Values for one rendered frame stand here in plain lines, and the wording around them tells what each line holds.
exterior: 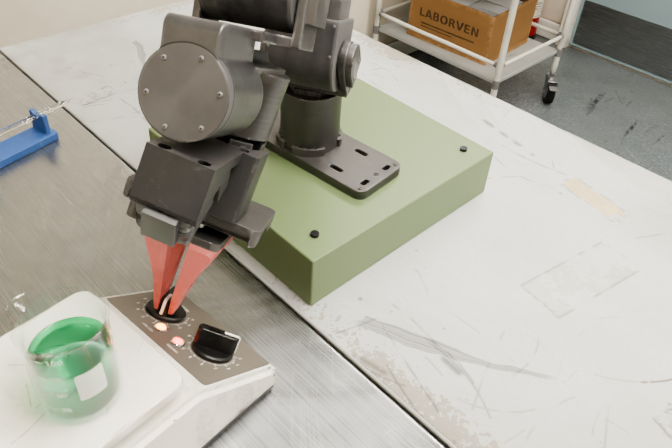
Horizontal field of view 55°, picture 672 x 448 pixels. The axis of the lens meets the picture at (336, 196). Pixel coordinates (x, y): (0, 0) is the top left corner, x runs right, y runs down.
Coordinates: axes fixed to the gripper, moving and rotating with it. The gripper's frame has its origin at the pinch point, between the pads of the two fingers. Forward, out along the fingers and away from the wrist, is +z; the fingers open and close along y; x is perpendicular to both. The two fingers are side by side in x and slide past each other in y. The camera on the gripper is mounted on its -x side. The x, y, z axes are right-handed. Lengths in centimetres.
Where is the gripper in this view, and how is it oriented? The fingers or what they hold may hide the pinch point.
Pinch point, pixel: (168, 299)
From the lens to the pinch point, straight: 52.5
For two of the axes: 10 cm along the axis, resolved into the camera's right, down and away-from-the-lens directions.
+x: 1.0, -2.2, 9.7
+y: 9.2, 3.8, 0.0
